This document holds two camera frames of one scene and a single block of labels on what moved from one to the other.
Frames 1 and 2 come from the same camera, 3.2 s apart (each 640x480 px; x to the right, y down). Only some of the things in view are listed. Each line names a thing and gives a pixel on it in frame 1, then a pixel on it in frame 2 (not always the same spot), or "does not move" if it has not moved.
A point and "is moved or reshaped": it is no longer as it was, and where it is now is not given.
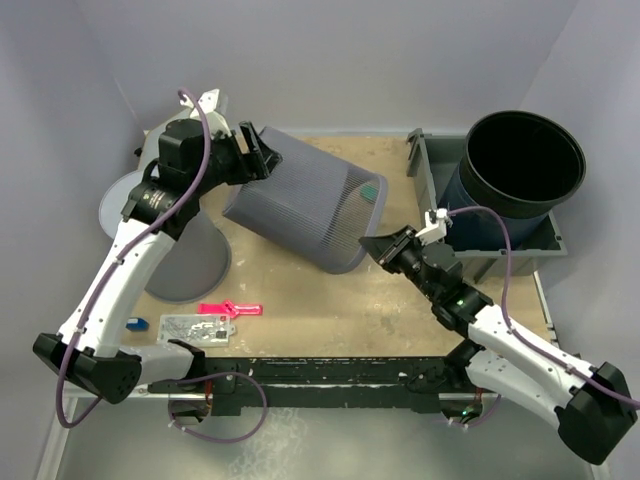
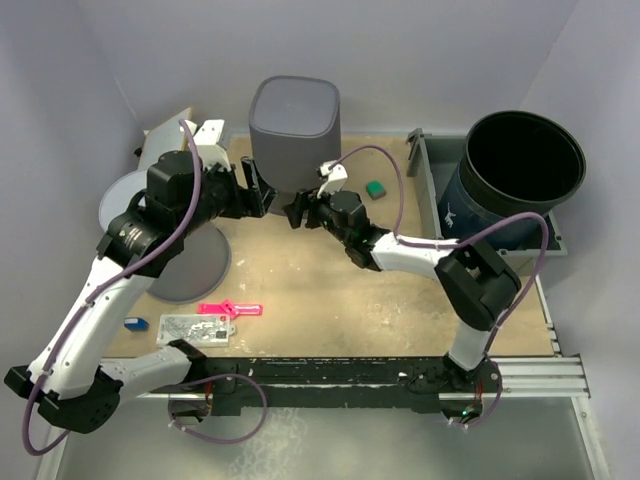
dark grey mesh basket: [312, 204] is moved or reshaped
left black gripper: [262, 161] to [244, 202]
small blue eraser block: [137, 324] does not move
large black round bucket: [514, 168] does not move
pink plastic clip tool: [228, 307] does not move
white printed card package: [202, 330] does not move
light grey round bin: [189, 268] does not move
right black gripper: [384, 247] to [295, 209]
